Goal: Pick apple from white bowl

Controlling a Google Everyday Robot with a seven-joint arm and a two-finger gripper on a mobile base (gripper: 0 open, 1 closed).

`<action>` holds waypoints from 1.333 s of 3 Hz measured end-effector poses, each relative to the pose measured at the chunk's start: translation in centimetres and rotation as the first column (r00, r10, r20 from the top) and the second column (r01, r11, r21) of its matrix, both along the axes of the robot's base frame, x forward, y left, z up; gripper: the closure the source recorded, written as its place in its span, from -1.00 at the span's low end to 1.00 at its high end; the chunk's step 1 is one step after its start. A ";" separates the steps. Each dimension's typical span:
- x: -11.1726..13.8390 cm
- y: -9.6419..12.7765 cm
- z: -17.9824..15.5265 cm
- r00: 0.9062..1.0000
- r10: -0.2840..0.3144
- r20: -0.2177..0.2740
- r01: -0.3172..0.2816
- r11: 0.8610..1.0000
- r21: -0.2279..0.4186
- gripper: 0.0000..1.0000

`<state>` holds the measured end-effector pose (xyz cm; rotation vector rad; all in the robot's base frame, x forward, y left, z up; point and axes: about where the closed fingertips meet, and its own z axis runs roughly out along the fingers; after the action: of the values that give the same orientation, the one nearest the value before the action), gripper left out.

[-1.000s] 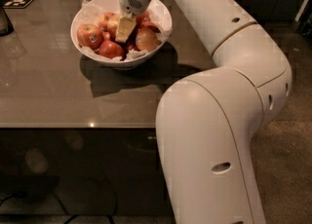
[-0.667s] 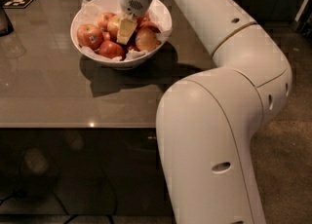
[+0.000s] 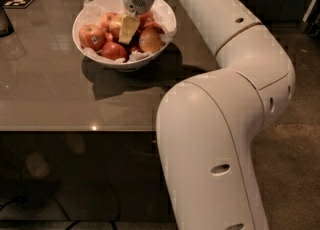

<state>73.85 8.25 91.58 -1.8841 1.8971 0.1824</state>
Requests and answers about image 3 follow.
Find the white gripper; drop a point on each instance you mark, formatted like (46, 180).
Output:
(137, 0)

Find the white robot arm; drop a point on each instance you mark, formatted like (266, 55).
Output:
(205, 124)

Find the back right red apple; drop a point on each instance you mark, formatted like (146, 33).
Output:
(145, 18)

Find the red apple behind right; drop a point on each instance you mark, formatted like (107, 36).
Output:
(157, 27)

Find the back left red apple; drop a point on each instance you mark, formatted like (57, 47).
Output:
(105, 20)

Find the right yellow-red apple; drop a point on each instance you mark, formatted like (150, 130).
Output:
(150, 40)

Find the left red apple with sticker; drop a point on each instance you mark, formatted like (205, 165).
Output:
(92, 36)

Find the white bowl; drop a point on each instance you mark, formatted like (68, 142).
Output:
(96, 5)

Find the dark object at left edge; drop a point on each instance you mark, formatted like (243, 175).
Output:
(6, 27)

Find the dark glass table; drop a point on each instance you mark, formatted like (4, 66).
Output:
(77, 140)

